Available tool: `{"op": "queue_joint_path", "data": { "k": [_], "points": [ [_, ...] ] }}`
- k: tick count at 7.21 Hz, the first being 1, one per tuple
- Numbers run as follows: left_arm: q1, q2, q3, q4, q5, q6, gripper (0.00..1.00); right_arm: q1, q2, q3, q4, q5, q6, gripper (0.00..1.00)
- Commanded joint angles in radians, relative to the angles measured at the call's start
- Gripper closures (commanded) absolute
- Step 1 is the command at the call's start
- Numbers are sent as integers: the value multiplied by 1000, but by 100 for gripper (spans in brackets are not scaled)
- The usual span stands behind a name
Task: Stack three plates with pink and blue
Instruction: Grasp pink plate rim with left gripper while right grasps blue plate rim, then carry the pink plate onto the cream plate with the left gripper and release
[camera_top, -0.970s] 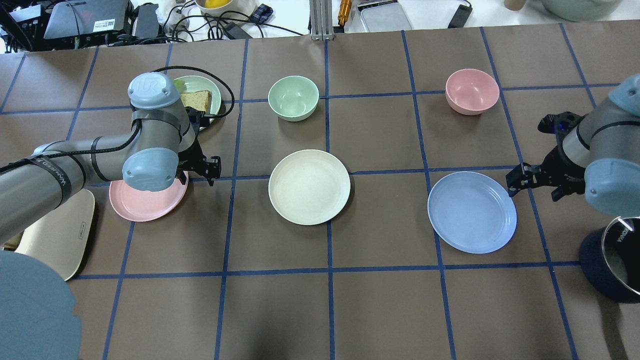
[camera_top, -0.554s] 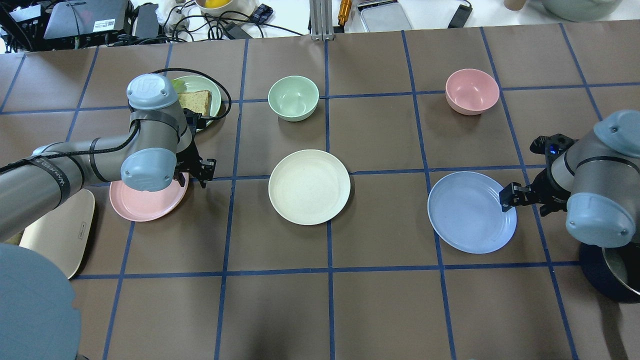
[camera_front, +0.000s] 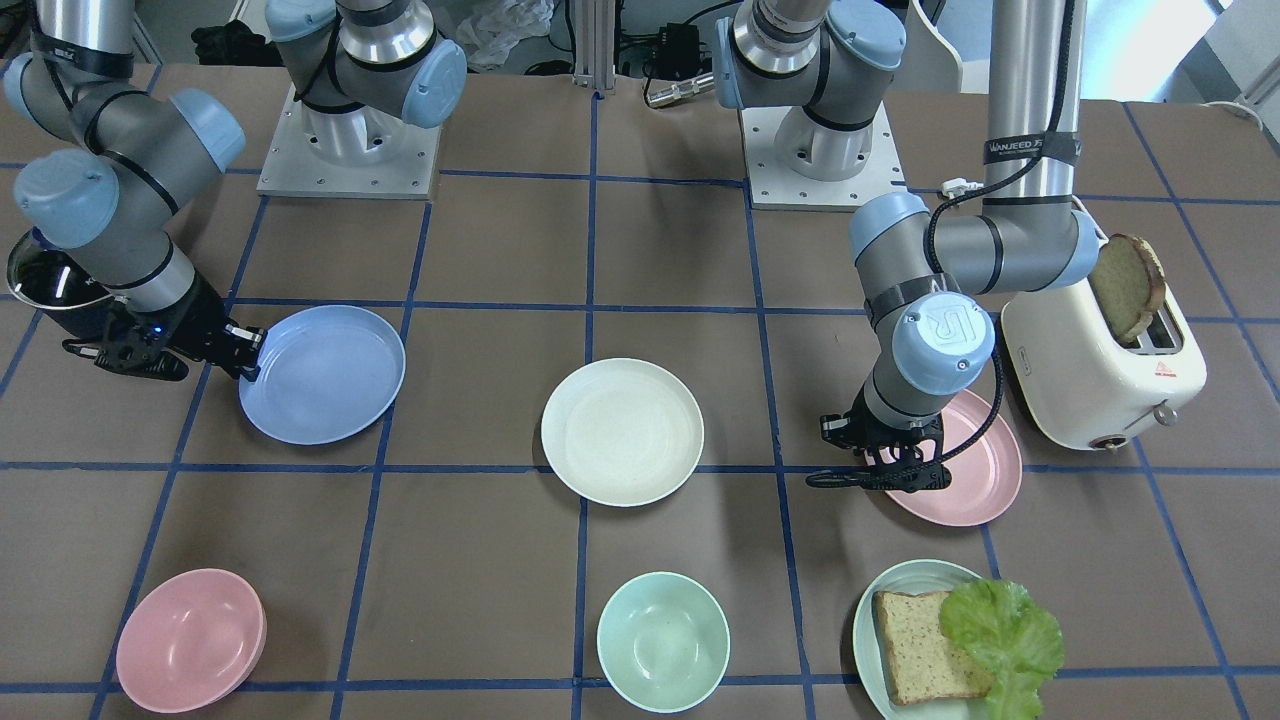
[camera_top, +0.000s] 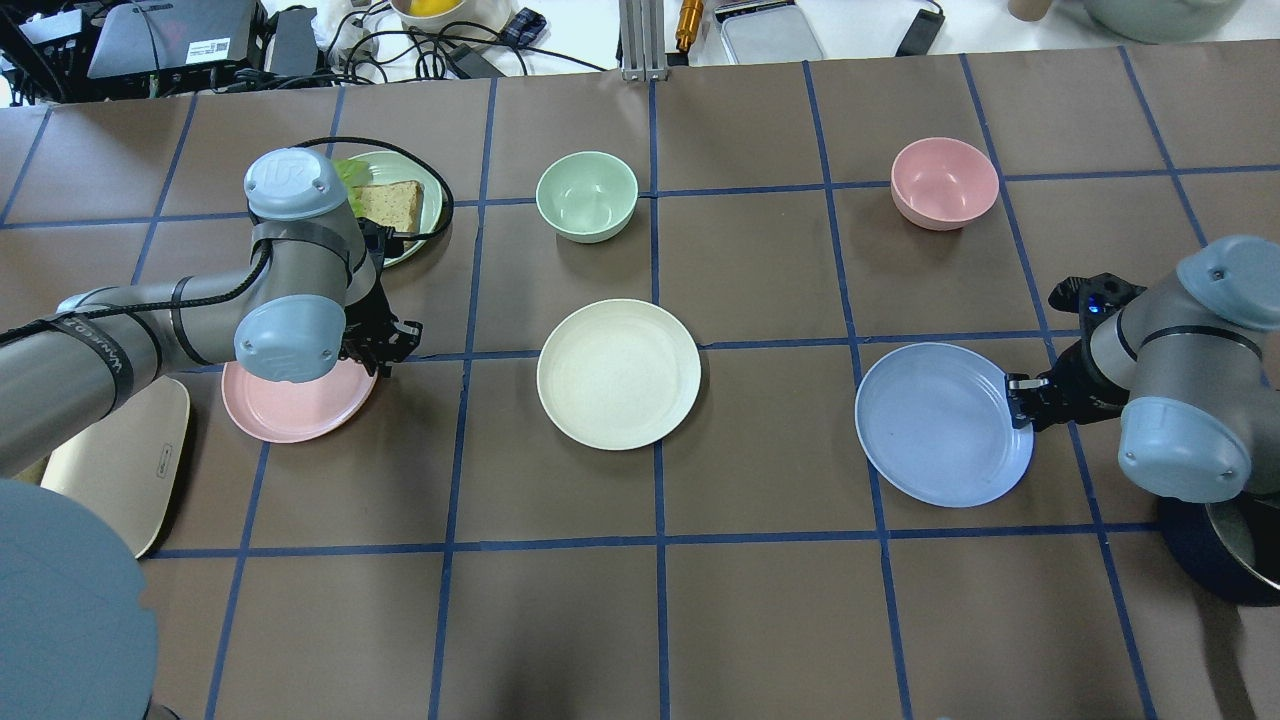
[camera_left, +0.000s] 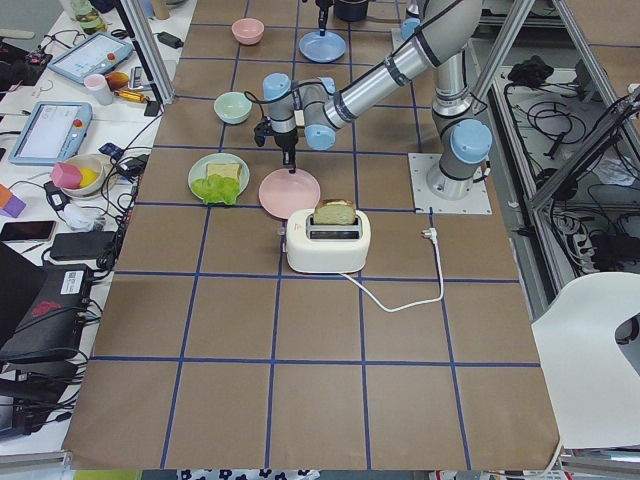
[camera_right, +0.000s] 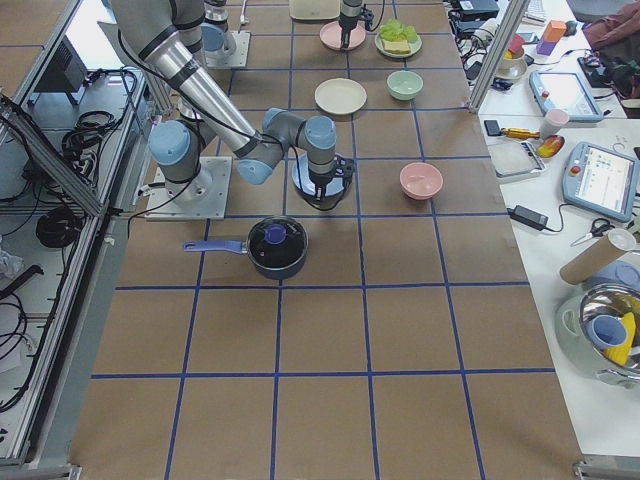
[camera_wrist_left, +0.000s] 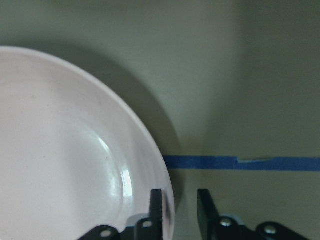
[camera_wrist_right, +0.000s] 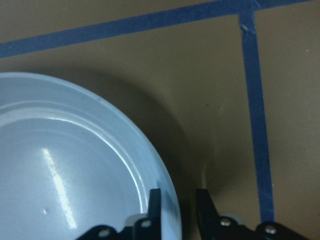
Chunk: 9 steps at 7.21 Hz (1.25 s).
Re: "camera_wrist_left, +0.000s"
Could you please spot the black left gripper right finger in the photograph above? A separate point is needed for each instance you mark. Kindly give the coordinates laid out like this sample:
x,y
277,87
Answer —
x,y
214,226

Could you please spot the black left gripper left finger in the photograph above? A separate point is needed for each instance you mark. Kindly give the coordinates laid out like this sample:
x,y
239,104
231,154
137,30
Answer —
x,y
146,228

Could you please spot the pink plate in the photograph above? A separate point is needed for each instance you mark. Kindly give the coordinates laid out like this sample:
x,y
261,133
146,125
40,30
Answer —
x,y
73,154

